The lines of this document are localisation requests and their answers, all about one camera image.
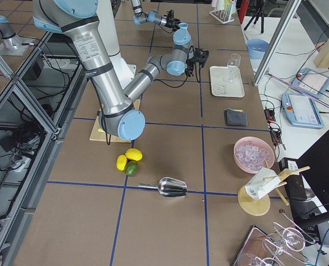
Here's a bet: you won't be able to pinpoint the blue teach pendant far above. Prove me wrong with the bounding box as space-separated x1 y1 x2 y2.
291 68 329 98

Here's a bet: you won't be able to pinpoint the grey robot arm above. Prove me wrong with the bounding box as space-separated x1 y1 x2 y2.
130 0 181 32
33 1 209 141

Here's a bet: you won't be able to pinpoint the black monitor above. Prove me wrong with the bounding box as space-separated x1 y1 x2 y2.
293 130 329 229

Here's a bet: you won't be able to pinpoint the blue teach pendant near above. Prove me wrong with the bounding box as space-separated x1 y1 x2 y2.
281 93 324 129

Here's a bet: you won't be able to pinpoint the yellow lemon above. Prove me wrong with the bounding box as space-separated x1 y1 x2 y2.
116 155 128 171
125 148 143 161

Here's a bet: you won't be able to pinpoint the clear wine glass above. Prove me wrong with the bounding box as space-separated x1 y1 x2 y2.
224 53 241 84

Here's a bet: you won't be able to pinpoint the light blue plastic cup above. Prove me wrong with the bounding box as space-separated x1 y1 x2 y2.
179 22 188 31

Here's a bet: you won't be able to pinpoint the stainless steel scoop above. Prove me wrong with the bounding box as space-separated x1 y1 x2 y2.
138 177 187 198

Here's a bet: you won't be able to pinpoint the grey and yellow cloth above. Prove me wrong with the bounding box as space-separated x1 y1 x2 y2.
224 109 248 126

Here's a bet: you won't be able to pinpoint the cream bear tray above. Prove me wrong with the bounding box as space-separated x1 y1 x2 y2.
209 66 245 98

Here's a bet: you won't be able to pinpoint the pink bowl with ice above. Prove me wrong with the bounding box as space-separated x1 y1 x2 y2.
233 136 275 173

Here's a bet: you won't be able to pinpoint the blue bowl at edge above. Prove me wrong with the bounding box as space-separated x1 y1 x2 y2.
246 39 269 59

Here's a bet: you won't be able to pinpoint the white cup drying rack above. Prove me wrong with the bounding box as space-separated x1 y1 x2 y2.
209 0 236 24

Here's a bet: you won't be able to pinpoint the black tripod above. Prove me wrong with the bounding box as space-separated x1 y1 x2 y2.
244 0 266 34

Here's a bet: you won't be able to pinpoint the blue teach pendant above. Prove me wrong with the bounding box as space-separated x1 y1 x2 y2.
281 93 324 129
291 68 329 98

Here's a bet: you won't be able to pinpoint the wooden cutting board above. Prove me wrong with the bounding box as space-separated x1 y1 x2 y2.
89 100 146 143

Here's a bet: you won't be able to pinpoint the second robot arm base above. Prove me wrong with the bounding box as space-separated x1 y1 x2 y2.
0 15 35 56

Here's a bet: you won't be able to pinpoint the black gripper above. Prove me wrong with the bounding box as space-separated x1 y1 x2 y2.
166 9 181 30
187 47 209 77

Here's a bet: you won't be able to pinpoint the wine glasses on tray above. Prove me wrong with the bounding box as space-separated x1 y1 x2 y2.
232 222 316 266

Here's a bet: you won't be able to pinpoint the aluminium frame post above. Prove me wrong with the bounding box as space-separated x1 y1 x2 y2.
253 0 301 86

